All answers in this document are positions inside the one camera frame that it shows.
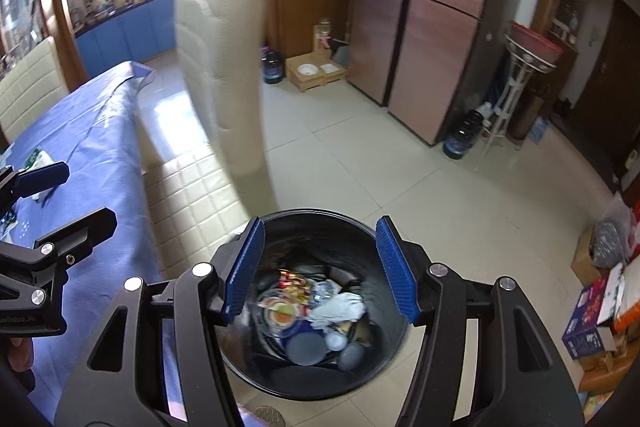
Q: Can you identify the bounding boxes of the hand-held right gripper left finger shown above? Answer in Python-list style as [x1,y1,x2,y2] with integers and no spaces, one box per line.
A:
[55,217,266,427]

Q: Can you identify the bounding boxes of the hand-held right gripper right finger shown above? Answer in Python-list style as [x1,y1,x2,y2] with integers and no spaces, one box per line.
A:
[375,215,586,427]

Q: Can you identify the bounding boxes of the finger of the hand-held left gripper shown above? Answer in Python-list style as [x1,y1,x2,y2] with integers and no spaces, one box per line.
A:
[0,161,71,214]
[0,207,119,308]

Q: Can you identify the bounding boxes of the gold and red foil wrapper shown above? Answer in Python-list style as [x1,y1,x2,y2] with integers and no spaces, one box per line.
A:
[277,268,313,300]

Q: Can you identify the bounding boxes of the black waste bin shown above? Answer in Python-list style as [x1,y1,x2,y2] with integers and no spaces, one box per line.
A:
[212,208,412,399]

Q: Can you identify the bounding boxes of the person's left hand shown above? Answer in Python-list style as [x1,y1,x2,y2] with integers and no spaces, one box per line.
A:
[0,336,35,376]

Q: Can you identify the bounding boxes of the green and white tissue pack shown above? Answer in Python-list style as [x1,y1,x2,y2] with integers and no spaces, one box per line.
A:
[22,149,57,204]

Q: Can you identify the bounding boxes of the round cup with orange contents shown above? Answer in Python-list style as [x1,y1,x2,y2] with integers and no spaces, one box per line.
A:
[262,299,298,330]

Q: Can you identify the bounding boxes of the white crumpled paper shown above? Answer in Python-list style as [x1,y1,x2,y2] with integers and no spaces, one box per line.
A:
[307,291,369,327]

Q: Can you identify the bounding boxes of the blue printed tablecloth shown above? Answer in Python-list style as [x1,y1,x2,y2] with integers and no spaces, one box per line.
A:
[0,61,167,414]

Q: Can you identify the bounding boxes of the cream quilted chair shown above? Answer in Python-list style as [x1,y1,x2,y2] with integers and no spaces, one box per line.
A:
[135,0,282,269]
[0,36,71,148]

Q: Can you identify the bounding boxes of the large dark jar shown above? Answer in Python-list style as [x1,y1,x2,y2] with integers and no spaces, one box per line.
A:
[442,110,485,160]

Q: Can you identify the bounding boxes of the blue kitchen cabinets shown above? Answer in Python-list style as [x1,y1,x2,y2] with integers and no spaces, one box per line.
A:
[75,0,179,78]

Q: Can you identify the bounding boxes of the brown cardboard box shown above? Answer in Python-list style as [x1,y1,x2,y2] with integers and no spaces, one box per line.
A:
[570,229,617,288]

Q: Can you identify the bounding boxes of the white metal plant stand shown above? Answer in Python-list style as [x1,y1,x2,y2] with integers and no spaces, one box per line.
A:
[479,34,558,164]

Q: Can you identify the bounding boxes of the blue printed box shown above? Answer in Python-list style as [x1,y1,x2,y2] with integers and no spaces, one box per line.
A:
[562,274,626,361]

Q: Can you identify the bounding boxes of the small dark jar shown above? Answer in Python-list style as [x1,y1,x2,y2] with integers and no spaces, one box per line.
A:
[262,48,286,84]

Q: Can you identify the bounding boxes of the wooden pet feeder stand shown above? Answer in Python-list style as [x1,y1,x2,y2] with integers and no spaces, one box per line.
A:
[286,54,347,96]

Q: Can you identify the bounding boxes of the clear plastic bag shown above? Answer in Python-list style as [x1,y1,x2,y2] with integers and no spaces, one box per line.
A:
[590,194,640,269]

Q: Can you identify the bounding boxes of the clear pet food dispenser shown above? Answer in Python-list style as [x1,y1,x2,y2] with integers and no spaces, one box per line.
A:
[313,21,334,58]

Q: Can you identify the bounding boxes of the copper coloured refrigerator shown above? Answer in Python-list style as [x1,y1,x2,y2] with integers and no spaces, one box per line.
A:
[347,0,501,146]

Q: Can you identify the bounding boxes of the red basin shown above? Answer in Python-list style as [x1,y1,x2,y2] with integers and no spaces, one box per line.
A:
[509,21,565,63]

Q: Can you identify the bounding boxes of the dark wooden door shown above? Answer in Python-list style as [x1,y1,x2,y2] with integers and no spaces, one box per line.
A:
[574,0,640,168]

